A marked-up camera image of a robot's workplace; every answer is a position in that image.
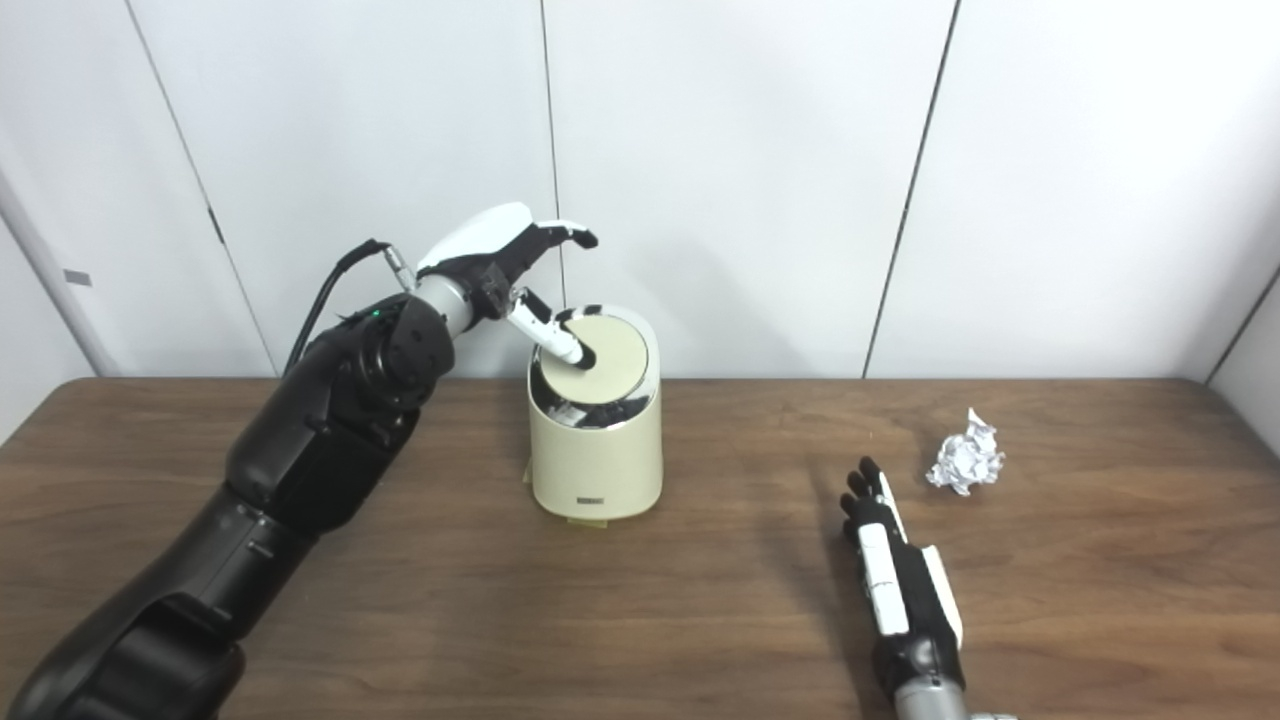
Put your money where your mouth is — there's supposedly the white and black left hand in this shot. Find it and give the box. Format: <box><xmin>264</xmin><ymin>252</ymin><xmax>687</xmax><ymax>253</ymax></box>
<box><xmin>415</xmin><ymin>203</ymin><xmax>599</xmax><ymax>371</ymax></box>

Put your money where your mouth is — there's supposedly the white and black right hand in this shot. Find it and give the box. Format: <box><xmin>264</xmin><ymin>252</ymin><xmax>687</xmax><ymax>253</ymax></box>
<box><xmin>840</xmin><ymin>457</ymin><xmax>966</xmax><ymax>691</ymax></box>

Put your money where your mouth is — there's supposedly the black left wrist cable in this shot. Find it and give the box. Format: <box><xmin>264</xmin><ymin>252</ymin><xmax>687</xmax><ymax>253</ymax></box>
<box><xmin>283</xmin><ymin>239</ymin><xmax>416</xmax><ymax>376</ymax></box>

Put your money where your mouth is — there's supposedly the round cream bin lid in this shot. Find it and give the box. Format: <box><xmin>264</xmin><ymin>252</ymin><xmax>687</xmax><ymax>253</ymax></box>
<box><xmin>538</xmin><ymin>313</ymin><xmax>649</xmax><ymax>401</ymax></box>

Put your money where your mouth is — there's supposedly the cream-colored bin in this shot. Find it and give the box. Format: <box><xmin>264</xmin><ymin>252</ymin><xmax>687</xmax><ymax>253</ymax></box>
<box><xmin>527</xmin><ymin>304</ymin><xmax>663</xmax><ymax>523</ymax></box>

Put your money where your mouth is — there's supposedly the white paper ball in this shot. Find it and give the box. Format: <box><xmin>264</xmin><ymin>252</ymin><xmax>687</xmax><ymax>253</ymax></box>
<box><xmin>925</xmin><ymin>407</ymin><xmax>1006</xmax><ymax>497</ymax></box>

